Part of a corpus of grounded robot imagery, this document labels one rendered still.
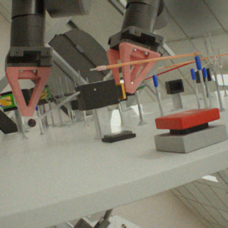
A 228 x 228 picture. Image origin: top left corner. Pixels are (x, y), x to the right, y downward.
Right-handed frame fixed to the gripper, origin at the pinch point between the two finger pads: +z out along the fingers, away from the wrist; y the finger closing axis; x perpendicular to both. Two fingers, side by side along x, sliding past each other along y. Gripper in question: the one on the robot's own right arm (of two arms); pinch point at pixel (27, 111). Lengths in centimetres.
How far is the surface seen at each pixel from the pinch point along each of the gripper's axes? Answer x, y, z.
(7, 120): -5, 97, 2
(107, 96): -12.4, -2.2, -1.9
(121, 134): -12.4, -7.9, 3.7
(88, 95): -9.3, -2.2, -2.1
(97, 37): -59, 140, -43
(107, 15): -55, 113, -48
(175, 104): -37.6, 20.0, -1.4
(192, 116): -11.7, -27.8, 1.3
